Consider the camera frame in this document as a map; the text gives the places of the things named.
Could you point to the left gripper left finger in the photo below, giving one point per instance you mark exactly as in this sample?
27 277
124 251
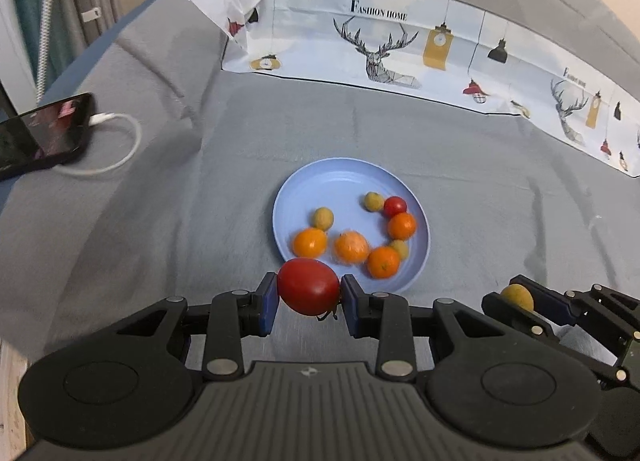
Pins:
232 316

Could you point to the grey sofa cover cloth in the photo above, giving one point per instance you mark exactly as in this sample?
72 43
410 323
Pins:
191 214

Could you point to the black smartphone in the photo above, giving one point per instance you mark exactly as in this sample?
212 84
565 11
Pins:
47 136

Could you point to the yellow-green small fruit one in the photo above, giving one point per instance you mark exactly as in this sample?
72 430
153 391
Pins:
373 202

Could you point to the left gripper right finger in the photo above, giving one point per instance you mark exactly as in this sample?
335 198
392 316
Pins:
386 318

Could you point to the red cherry tomato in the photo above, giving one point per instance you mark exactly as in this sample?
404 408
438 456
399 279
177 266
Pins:
393 206
308 287

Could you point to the yellow-green small fruit three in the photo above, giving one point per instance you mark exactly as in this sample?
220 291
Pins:
402 248

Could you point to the deer print white cloth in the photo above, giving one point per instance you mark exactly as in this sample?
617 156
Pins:
569 67

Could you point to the yellow-green small fruit two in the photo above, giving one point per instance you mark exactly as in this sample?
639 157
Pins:
323 219

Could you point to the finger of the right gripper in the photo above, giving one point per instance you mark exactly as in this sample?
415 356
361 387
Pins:
547 302
501 309

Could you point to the blue plastic plate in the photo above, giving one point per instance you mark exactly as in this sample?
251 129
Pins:
340 184

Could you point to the large orange tangerine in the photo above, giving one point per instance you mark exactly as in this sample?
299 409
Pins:
383 262

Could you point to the yellow-green small fruit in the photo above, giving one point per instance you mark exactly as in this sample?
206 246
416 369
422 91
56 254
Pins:
519 295

